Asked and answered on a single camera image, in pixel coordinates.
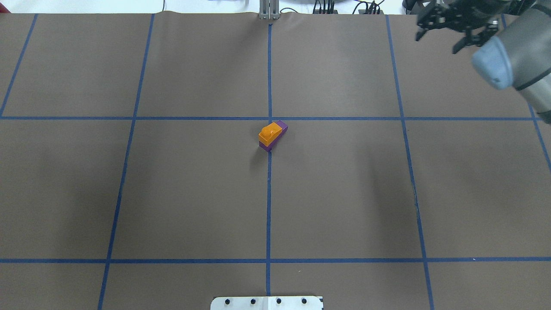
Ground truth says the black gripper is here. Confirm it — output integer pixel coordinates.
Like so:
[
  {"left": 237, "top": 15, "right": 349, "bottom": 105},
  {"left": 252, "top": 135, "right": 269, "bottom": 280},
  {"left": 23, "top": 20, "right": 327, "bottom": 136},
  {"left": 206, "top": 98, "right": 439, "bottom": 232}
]
[{"left": 444, "top": 0, "right": 511, "bottom": 54}]

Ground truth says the purple trapezoid toy block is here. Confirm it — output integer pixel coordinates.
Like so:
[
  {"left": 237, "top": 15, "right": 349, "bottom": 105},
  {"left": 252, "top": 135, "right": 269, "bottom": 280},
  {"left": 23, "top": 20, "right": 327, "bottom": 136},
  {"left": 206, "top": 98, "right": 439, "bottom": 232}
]
[{"left": 258, "top": 120, "right": 288, "bottom": 152}]

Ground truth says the orange trapezoid toy block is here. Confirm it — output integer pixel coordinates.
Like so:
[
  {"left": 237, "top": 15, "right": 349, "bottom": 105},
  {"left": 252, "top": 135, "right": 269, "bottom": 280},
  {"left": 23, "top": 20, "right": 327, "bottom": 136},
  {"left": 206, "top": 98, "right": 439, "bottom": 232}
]
[{"left": 258, "top": 122, "right": 283, "bottom": 147}]

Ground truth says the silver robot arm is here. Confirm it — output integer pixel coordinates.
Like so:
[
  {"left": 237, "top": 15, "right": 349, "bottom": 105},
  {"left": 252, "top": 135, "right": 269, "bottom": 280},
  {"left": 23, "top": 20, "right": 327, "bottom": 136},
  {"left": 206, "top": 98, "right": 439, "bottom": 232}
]
[{"left": 472, "top": 0, "right": 551, "bottom": 124}]

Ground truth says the aluminium frame post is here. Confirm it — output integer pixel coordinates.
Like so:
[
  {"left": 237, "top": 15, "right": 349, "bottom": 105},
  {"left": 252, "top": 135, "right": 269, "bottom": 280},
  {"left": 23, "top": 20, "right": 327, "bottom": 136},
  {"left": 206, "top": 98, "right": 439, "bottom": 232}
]
[{"left": 258, "top": 0, "right": 281, "bottom": 20}]

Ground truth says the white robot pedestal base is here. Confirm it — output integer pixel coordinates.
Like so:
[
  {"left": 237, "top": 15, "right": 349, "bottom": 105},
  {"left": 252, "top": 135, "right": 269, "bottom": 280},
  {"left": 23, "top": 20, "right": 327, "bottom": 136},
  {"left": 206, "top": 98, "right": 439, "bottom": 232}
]
[{"left": 210, "top": 296, "right": 324, "bottom": 310}]

